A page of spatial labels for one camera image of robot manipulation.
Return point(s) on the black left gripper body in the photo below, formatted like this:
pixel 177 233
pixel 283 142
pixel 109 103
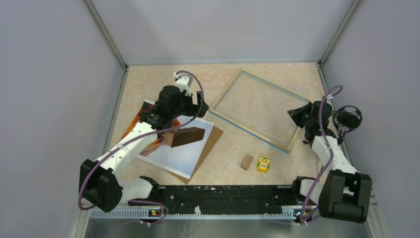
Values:
pixel 185 106

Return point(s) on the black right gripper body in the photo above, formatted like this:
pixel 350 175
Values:
pixel 309 122

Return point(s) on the wooden picture frame blue edges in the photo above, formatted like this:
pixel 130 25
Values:
pixel 259 107

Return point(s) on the printed photo sheet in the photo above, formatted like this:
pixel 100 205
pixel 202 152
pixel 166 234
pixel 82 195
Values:
pixel 183 148

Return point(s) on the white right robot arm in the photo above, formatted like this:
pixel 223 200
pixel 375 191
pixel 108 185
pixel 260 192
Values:
pixel 345 194

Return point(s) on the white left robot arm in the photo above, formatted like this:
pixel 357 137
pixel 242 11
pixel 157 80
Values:
pixel 98 180

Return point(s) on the brown cardboard backing board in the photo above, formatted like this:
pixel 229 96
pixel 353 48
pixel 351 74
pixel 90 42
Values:
pixel 203 151

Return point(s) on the black microphone with orange tip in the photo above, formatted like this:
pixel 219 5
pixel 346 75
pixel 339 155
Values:
pixel 347 119

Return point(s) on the yellow owl toy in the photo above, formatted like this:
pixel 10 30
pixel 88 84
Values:
pixel 263 164

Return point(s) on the small wooden block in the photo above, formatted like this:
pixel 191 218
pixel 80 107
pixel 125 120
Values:
pixel 246 162

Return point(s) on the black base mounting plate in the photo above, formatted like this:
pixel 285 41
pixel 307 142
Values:
pixel 227 199

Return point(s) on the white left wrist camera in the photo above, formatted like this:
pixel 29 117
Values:
pixel 183 82

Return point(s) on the aluminium rail frame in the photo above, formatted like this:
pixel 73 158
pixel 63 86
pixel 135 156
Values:
pixel 145 219

